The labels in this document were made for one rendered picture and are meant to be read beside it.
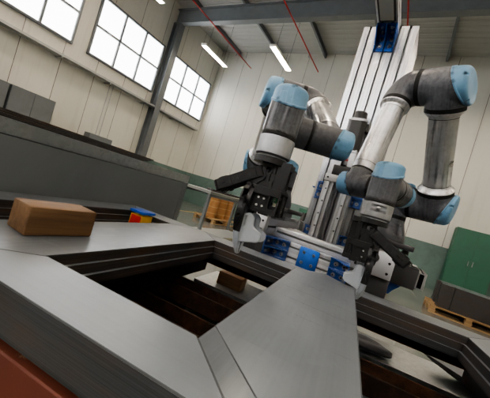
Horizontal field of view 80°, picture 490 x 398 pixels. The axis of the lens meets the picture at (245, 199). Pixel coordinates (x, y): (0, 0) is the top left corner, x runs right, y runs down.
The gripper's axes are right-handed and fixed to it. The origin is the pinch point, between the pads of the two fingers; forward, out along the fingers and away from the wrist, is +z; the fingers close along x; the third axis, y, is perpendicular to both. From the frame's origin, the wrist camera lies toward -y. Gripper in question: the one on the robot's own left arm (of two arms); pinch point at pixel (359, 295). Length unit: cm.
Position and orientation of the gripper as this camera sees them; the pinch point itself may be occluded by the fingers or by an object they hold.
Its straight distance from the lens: 85.4
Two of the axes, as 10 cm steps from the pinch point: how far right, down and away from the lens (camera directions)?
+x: -3.4, -0.9, -9.4
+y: -8.9, -2.7, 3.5
